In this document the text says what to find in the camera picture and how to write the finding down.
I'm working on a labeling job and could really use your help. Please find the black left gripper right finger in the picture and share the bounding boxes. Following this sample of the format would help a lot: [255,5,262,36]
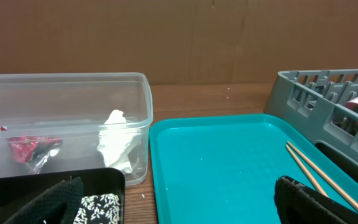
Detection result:
[274,175,358,224]

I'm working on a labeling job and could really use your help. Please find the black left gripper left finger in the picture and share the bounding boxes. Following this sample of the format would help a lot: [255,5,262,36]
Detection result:
[4,176,83,223]

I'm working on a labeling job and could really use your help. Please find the red snack wrapper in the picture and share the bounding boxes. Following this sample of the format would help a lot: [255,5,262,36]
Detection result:
[0,126,63,178]

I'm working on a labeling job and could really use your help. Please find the white napkin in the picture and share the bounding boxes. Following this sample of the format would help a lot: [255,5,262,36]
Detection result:
[97,127,141,174]

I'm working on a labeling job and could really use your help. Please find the black food waste tray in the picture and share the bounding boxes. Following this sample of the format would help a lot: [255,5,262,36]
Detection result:
[0,168,125,223]

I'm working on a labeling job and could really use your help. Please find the wooden chopstick left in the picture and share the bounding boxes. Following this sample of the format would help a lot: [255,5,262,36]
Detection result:
[285,145,328,197]

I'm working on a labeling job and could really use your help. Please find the wooden chopstick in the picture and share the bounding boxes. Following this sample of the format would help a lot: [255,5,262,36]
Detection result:
[286,141,358,212]
[285,145,328,197]

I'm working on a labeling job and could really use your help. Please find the wooden chopstick right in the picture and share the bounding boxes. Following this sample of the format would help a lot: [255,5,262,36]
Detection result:
[286,141,358,212]

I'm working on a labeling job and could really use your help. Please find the teal plastic tray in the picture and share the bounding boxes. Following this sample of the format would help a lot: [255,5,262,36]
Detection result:
[149,114,358,223]

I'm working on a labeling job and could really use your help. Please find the clear plastic bin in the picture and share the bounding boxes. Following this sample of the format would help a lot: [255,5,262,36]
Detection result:
[0,73,153,185]

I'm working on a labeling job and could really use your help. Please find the grey dish rack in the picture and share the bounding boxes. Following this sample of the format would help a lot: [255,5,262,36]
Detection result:
[264,69,358,183]

